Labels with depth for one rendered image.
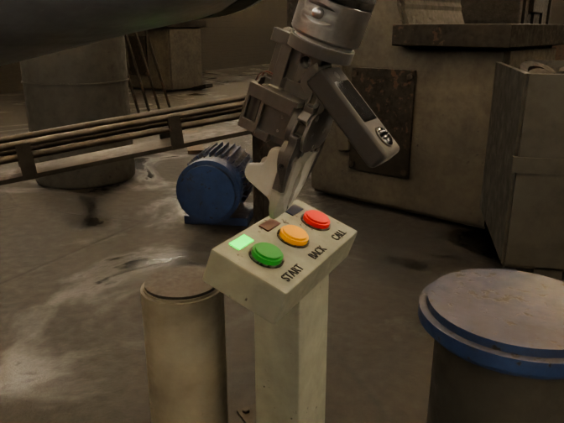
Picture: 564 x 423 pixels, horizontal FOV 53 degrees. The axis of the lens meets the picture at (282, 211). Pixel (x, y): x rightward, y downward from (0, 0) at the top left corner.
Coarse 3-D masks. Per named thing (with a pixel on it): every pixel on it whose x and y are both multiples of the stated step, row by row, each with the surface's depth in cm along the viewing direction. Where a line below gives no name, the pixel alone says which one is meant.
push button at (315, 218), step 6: (312, 210) 84; (306, 216) 83; (312, 216) 83; (318, 216) 83; (324, 216) 84; (306, 222) 82; (312, 222) 82; (318, 222) 82; (324, 222) 82; (324, 228) 82
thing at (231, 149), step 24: (216, 144) 276; (192, 168) 245; (216, 168) 242; (240, 168) 259; (192, 192) 247; (216, 192) 245; (240, 192) 247; (192, 216) 252; (216, 216) 248; (240, 216) 264
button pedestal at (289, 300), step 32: (256, 224) 77; (288, 224) 80; (224, 256) 68; (288, 256) 73; (320, 256) 75; (224, 288) 70; (256, 288) 67; (288, 288) 66; (320, 288) 79; (256, 320) 78; (288, 320) 75; (320, 320) 81; (256, 352) 79; (288, 352) 77; (320, 352) 83; (256, 384) 81; (288, 384) 78; (320, 384) 85; (256, 416) 83; (288, 416) 80; (320, 416) 87
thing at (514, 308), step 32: (448, 288) 102; (480, 288) 102; (512, 288) 102; (544, 288) 102; (448, 320) 90; (480, 320) 90; (512, 320) 90; (544, 320) 90; (448, 352) 94; (480, 352) 85; (512, 352) 84; (544, 352) 82; (448, 384) 95; (480, 384) 90; (512, 384) 87; (544, 384) 86; (448, 416) 96; (480, 416) 91; (512, 416) 89; (544, 416) 88
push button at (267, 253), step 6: (258, 246) 70; (264, 246) 71; (270, 246) 71; (252, 252) 70; (258, 252) 69; (264, 252) 70; (270, 252) 70; (276, 252) 71; (258, 258) 69; (264, 258) 69; (270, 258) 69; (276, 258) 69; (282, 258) 70; (270, 264) 69; (276, 264) 70
